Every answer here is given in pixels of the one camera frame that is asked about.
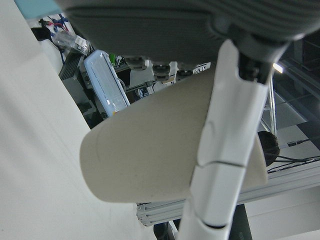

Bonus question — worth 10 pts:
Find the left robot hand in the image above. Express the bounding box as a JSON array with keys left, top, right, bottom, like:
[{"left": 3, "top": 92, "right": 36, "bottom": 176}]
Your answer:
[{"left": 56, "top": 0, "right": 320, "bottom": 240}]

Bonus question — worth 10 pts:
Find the white paper cup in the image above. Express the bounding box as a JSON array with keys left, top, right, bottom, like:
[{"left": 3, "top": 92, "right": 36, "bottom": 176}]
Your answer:
[{"left": 79, "top": 67, "right": 269, "bottom": 204}]

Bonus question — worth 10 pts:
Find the light blue teach pendant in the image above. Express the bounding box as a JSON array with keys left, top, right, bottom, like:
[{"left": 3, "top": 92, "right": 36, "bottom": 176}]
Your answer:
[{"left": 83, "top": 49, "right": 131, "bottom": 118}]

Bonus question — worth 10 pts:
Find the clear plastic parts bag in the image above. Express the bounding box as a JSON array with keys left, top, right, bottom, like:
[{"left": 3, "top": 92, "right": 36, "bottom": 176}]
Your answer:
[{"left": 51, "top": 31, "right": 91, "bottom": 56}]

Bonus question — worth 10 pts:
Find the dark grey finned box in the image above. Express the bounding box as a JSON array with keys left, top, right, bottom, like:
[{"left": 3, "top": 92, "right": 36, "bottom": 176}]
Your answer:
[{"left": 58, "top": 53, "right": 85, "bottom": 81}]

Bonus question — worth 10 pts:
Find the light blue box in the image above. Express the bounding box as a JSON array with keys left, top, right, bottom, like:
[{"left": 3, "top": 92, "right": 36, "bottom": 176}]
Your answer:
[{"left": 13, "top": 0, "right": 63, "bottom": 20}]

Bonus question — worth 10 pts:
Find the aluminium extrusion rail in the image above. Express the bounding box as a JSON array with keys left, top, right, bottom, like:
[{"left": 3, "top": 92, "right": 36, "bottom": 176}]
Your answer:
[{"left": 136, "top": 159, "right": 320, "bottom": 227}]

